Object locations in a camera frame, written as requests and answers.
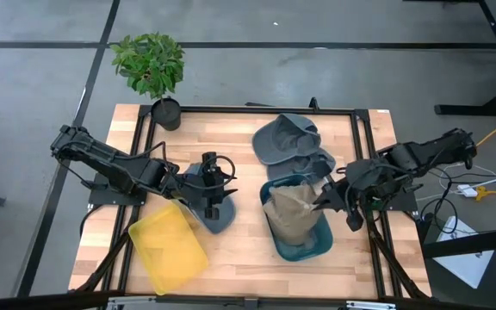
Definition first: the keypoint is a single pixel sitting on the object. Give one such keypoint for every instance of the black clamp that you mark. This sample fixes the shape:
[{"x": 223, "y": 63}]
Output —
[{"x": 313, "y": 103}]

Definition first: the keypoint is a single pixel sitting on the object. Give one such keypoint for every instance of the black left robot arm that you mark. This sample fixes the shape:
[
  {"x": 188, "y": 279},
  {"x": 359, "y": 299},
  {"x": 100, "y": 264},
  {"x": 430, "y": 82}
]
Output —
[{"x": 101, "y": 161}]

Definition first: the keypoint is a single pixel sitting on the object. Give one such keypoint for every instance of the white box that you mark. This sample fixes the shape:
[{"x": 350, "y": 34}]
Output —
[{"x": 467, "y": 262}]

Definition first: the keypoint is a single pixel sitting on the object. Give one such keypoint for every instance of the yellow plastic bin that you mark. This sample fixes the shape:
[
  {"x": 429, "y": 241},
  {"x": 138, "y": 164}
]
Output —
[{"x": 166, "y": 249}]

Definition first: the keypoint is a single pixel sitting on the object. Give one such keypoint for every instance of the green leafy plant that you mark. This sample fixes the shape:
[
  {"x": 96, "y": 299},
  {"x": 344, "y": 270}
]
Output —
[{"x": 149, "y": 64}]

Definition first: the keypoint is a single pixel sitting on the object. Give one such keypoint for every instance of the grey cap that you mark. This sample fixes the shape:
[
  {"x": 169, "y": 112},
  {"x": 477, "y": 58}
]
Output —
[
  {"x": 224, "y": 213},
  {"x": 304, "y": 165},
  {"x": 274, "y": 142}
]

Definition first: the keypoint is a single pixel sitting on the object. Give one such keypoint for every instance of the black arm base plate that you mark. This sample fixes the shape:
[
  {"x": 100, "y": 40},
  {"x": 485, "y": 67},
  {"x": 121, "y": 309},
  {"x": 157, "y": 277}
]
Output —
[
  {"x": 119, "y": 197},
  {"x": 405, "y": 203}
]

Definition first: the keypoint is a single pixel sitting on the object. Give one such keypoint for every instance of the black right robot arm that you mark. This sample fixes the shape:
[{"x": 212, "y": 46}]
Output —
[{"x": 424, "y": 153}]

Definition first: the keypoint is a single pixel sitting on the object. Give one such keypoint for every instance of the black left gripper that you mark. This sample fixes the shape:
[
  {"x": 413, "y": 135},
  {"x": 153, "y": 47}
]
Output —
[{"x": 200, "y": 187}]

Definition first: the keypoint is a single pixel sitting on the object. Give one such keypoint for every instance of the black table frame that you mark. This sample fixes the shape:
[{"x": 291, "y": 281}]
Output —
[{"x": 248, "y": 109}]

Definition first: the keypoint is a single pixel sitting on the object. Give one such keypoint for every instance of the beige cap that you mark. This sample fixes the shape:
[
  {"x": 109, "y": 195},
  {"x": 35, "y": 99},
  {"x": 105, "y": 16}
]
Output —
[{"x": 291, "y": 211}]

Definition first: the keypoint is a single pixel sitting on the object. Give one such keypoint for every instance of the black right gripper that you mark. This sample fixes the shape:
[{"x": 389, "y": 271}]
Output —
[{"x": 364, "y": 181}]

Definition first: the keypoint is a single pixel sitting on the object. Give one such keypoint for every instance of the black desk frame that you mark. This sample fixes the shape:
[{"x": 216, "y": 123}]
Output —
[{"x": 467, "y": 109}]

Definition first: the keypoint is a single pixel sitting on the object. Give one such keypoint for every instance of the teal plastic bin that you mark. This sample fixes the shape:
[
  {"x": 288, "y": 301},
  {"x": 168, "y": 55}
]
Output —
[{"x": 317, "y": 245}]

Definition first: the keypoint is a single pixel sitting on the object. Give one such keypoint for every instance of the black bar stand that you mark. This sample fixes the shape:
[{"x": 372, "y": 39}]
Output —
[{"x": 467, "y": 244}]

